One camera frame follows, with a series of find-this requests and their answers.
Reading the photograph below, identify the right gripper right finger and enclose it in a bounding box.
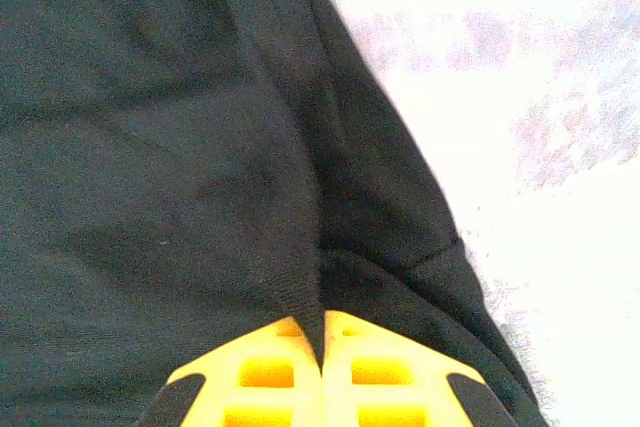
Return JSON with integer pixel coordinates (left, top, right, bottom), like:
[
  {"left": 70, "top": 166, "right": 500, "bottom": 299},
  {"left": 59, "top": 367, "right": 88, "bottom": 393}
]
[{"left": 322, "top": 309, "right": 516, "bottom": 427}]

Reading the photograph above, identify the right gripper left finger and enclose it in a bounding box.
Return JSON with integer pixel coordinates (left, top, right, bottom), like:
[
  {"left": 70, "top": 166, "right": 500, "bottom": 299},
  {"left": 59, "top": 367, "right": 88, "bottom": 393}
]
[{"left": 137, "top": 315, "right": 324, "bottom": 427}]

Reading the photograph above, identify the black t-shirt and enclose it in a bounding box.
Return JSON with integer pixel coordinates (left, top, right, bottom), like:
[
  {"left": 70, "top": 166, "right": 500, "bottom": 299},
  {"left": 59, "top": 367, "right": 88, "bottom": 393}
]
[{"left": 0, "top": 0, "right": 561, "bottom": 427}]

